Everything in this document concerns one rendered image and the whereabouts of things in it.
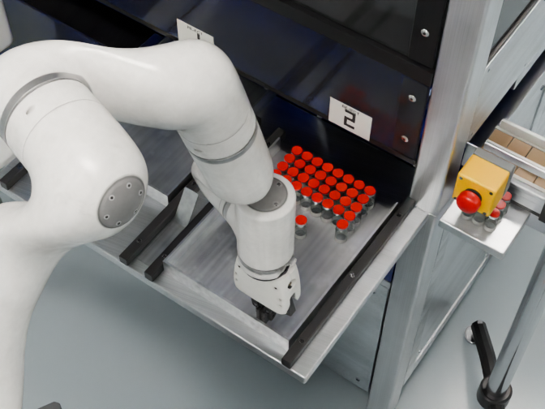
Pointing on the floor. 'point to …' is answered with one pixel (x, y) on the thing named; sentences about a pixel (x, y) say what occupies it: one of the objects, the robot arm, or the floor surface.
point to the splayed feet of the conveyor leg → (478, 335)
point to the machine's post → (434, 182)
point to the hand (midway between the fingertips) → (265, 310)
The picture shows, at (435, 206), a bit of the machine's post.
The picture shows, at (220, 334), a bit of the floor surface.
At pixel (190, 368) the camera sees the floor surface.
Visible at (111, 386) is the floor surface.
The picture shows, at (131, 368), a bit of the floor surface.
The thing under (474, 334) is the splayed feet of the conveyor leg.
